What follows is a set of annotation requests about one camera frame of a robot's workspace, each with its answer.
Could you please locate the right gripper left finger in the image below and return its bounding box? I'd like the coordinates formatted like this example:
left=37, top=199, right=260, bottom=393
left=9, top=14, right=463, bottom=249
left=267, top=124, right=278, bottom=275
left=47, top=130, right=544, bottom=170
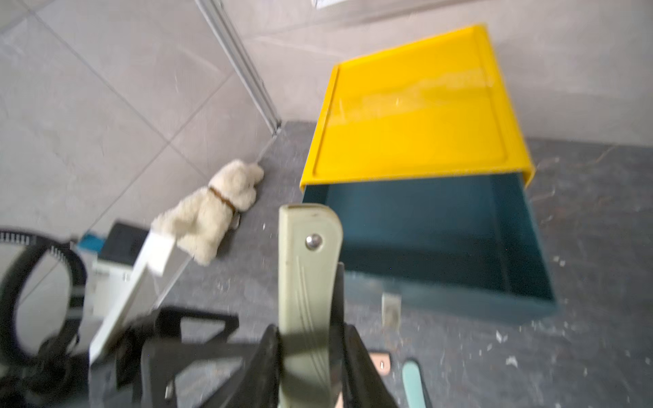
left=201, top=325, right=281, bottom=407

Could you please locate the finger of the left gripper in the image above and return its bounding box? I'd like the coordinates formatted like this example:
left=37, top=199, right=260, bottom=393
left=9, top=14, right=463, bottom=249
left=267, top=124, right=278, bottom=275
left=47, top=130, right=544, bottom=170
left=114, top=306, right=265, bottom=407

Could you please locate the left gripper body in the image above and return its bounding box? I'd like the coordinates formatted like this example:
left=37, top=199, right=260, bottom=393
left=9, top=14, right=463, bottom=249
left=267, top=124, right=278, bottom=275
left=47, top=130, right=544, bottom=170
left=1, top=313, right=153, bottom=407

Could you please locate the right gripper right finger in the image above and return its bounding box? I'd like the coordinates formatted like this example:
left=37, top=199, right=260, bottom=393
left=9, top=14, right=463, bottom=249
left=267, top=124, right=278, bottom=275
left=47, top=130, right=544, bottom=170
left=333, top=263, right=397, bottom=407

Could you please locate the olive fruit knife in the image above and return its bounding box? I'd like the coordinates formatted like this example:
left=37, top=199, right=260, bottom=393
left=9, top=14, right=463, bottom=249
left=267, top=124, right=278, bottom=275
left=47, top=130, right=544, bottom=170
left=278, top=204, right=344, bottom=407

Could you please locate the yellow teal drawer cabinet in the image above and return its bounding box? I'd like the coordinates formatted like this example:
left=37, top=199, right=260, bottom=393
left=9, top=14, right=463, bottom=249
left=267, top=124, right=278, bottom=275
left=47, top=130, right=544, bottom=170
left=300, top=25, right=558, bottom=325

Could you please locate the pink fruit knife upper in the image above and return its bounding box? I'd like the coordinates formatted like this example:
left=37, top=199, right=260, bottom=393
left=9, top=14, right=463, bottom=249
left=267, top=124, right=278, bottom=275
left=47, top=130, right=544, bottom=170
left=369, top=351, right=392, bottom=377

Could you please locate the teal fruit knife upper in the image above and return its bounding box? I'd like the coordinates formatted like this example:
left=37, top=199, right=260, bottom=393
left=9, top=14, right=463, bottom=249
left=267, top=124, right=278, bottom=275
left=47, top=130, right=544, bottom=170
left=401, top=360, right=432, bottom=408

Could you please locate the white plush dog toy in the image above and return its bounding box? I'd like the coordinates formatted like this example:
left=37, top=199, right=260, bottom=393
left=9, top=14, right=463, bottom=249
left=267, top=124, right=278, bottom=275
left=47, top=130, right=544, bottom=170
left=151, top=159, right=265, bottom=266

